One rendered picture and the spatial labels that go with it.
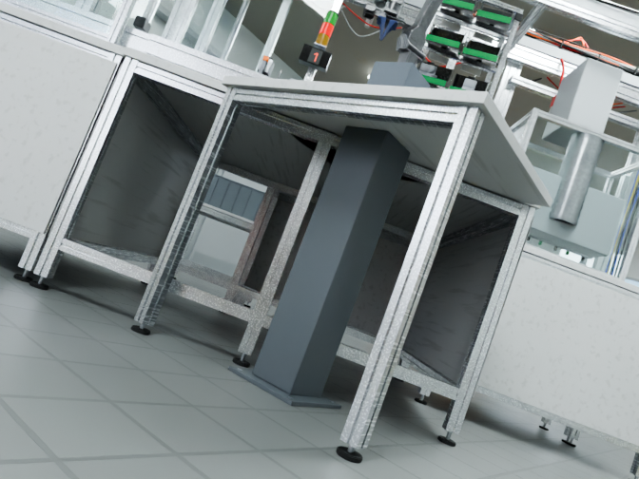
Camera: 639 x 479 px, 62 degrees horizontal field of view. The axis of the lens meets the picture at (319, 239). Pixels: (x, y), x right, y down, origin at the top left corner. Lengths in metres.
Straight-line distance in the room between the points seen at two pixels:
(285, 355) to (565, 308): 1.55
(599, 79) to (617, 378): 1.50
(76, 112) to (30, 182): 0.28
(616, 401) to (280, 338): 1.77
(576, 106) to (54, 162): 2.45
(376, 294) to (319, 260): 1.97
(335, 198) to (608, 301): 1.62
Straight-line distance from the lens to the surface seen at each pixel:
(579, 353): 2.80
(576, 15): 3.17
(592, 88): 3.20
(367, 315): 3.54
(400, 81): 1.71
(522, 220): 1.92
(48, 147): 2.05
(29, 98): 2.12
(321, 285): 1.56
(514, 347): 2.67
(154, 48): 2.10
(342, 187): 1.63
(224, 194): 3.97
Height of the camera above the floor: 0.31
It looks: 5 degrees up
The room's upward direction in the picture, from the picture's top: 21 degrees clockwise
